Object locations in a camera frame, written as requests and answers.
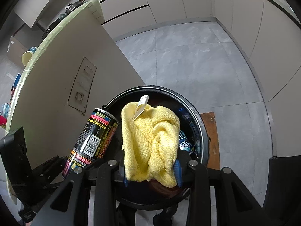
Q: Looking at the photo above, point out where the blue pepsi can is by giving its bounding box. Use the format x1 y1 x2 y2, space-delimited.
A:
179 131 194 155

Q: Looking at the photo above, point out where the yellow towel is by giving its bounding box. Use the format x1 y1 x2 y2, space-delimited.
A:
121 95 180 188

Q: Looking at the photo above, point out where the brown floor mat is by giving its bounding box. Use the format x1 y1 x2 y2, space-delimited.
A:
201 112 220 170

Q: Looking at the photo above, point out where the black lidded wok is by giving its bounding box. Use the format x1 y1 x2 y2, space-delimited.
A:
65 1 83 15

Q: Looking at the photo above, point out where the black labelled tin can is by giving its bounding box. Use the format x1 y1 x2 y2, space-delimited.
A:
62 108 119 178

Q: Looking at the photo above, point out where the black trash bucket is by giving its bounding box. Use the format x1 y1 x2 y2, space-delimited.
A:
103 85 209 210

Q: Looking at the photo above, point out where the blue plastic bowl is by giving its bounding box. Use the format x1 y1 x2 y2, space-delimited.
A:
12 73 21 88

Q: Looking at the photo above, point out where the blue white paper cup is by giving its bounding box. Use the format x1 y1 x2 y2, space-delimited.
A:
21 47 37 66

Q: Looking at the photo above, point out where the white blue plastic tub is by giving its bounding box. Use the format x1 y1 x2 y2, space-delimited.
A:
1 103 10 120

